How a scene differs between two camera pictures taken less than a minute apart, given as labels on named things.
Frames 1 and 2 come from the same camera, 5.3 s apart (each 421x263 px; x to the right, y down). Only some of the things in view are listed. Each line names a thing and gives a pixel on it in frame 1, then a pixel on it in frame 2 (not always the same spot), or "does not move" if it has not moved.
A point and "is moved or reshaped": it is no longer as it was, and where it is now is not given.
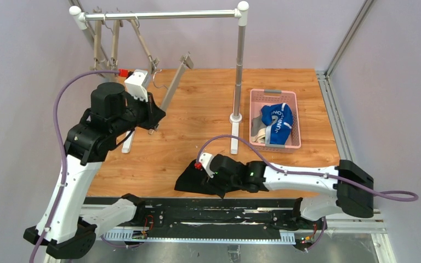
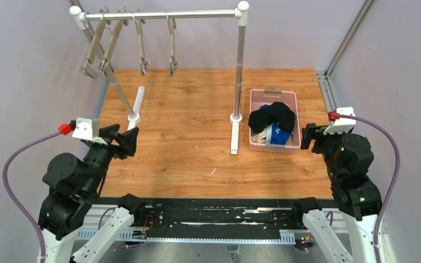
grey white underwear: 258,130 does not move
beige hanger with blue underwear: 153,62 is moved or reshaped
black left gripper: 151,113 → 115,140
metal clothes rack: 235,119 does not move
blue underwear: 277,118 does not move
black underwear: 197,181 → 277,112
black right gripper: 208,180 → 316,136
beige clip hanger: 113,63 is moved or reshaped
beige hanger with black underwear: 156,113 → 172,26
